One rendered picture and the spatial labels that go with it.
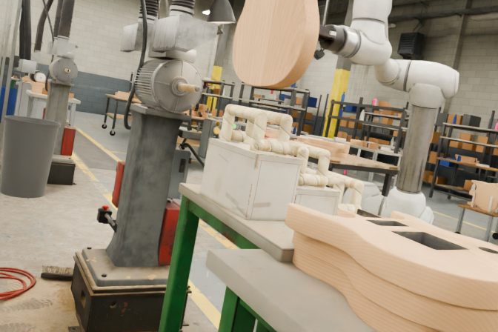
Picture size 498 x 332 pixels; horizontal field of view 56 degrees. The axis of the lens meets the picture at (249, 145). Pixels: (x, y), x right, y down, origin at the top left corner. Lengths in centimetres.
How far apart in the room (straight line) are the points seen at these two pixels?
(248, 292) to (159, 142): 162
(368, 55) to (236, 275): 85
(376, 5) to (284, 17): 36
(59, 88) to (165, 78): 343
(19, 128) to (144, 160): 249
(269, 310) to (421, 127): 136
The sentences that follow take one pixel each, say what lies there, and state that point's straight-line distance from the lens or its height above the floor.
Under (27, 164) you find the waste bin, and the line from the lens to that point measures 480.
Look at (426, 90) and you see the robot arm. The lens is 200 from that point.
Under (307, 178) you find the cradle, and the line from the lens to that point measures 131.
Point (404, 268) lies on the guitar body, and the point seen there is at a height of 102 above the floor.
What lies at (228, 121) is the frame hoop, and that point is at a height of 116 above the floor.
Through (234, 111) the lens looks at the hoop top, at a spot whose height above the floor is 119.
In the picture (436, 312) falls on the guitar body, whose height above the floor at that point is 97.
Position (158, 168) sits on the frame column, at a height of 82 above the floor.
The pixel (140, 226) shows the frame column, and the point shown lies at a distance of 249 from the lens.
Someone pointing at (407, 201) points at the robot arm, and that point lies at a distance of 210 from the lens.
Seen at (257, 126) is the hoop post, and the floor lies 117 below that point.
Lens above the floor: 121
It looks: 4 degrees down
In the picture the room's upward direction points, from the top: 10 degrees clockwise
